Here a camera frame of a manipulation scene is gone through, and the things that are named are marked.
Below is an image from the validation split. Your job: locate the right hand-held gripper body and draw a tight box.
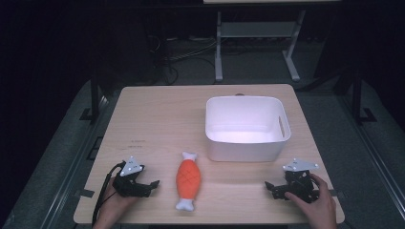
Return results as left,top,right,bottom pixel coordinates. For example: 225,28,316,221
282,157,320,204

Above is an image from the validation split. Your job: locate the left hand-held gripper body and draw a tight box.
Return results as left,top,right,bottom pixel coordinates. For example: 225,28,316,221
112,155,152,198

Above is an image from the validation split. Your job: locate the orange plush meat bone toy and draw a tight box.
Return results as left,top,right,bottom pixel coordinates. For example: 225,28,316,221
175,151,203,212

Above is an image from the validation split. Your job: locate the white plastic storage bin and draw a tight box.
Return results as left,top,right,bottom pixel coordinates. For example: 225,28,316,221
204,94,292,163

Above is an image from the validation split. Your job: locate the person's left hand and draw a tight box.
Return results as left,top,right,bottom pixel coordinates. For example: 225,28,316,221
100,177,139,223

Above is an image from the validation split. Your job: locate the person's right hand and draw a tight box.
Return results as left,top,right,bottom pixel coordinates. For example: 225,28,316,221
284,173,338,229

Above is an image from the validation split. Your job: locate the grey tape strip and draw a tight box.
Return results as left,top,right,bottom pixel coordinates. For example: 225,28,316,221
75,189,96,198

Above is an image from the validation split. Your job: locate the black metal stand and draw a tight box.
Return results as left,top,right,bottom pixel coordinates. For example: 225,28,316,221
350,61,378,126
78,68,102,122

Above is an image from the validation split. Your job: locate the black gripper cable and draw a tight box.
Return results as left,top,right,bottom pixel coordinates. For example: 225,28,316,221
91,160,127,227

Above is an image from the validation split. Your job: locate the bundle of floor cables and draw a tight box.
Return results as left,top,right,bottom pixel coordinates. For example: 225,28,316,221
145,33,222,86

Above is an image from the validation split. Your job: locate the white metal desk frame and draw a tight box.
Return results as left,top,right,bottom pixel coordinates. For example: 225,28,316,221
214,9,308,83

